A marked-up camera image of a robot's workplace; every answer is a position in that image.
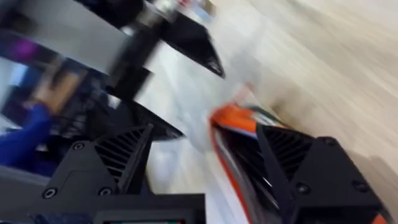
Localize person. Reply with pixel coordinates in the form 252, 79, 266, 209
0, 73, 80, 177

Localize orange and black zip bag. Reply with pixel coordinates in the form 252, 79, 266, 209
209, 101, 295, 224

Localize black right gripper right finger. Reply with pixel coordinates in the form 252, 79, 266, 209
256, 123, 384, 224

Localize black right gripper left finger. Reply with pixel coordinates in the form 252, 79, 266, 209
42, 123, 154, 200

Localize left wrist flat plate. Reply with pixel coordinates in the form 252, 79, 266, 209
17, 0, 133, 76

